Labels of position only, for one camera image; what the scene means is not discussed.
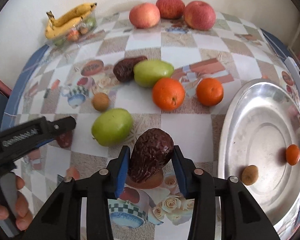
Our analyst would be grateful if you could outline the small brown kiwi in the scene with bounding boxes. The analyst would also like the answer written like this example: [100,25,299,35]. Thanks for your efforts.
[91,93,110,112]

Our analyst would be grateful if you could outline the green jujube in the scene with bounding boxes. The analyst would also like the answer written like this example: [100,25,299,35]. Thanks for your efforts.
[91,108,133,147]
[133,60,174,88]

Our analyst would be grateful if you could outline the wrinkled brown date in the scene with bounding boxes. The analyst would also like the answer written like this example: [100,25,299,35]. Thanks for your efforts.
[113,56,148,82]
[128,128,174,184]
[56,130,73,148]

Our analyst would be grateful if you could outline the large orange mandarin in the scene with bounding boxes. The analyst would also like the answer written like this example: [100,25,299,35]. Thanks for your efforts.
[152,77,186,111]

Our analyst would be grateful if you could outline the small orange mandarin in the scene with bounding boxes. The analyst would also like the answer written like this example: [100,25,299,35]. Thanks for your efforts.
[196,78,224,107]

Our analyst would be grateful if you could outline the person's left hand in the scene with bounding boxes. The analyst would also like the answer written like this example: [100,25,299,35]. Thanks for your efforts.
[0,172,32,235]

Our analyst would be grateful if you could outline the pink chair back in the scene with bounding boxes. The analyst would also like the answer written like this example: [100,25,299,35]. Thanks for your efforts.
[0,80,12,98]

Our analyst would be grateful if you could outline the clear plastic fruit tray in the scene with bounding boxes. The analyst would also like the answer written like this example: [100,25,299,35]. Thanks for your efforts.
[46,14,97,47]

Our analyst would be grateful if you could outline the lower yellow banana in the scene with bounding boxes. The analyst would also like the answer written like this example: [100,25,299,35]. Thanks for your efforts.
[45,17,82,40]

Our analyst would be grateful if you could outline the yellow banana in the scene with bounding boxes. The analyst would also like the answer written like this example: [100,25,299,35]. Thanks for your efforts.
[45,17,82,40]
[46,3,97,27]

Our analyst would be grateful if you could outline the patterned checkered tablecloth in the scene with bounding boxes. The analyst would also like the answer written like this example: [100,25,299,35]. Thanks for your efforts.
[1,12,300,239]

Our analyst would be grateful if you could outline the round metal plate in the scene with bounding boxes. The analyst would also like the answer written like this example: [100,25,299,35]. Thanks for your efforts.
[217,79,300,233]

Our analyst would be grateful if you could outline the upper yellow banana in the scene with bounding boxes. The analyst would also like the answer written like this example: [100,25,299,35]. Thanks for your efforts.
[46,3,97,27]

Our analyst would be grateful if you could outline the left pale red apple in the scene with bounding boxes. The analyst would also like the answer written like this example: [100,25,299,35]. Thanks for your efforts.
[129,3,160,29]

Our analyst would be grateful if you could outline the middle dark red apple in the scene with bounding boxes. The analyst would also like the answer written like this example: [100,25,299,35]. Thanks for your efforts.
[155,0,185,20]

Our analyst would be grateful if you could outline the right red apple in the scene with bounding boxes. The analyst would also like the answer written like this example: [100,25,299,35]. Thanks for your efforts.
[184,1,216,31]

